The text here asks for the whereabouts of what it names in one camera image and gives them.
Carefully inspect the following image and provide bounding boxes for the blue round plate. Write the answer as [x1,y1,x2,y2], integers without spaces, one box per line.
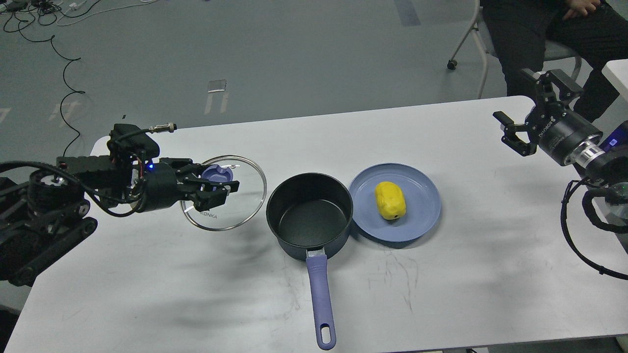
[348,163,442,248]

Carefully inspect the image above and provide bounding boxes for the seated person in black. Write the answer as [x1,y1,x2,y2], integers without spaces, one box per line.
[480,0,628,122]

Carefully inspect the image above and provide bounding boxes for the black cable on floor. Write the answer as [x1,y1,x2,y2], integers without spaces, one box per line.
[0,0,104,157]

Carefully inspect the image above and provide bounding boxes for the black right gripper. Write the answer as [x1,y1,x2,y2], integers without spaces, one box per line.
[493,69,602,167]

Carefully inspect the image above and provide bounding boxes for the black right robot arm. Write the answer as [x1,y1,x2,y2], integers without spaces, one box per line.
[493,69,628,280]

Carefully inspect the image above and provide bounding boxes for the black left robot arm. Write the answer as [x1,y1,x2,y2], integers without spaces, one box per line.
[0,123,239,286]

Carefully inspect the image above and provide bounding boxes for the white table corner right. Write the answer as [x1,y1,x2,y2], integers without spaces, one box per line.
[602,59,628,101]

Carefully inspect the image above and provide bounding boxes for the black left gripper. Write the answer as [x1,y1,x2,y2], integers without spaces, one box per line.
[133,158,240,213]

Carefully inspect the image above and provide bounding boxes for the yellow potato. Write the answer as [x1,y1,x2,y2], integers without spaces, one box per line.
[374,181,407,220]

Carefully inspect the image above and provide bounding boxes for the dark pot with purple handle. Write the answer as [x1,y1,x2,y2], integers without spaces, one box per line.
[265,173,354,351]

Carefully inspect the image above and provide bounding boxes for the glass pot lid purple knob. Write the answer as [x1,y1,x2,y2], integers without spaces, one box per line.
[180,155,268,231]

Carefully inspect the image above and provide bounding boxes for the grey rolling chair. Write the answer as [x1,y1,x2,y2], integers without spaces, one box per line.
[446,0,582,100]

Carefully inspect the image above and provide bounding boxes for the white cable on floor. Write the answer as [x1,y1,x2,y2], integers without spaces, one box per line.
[55,0,160,26]

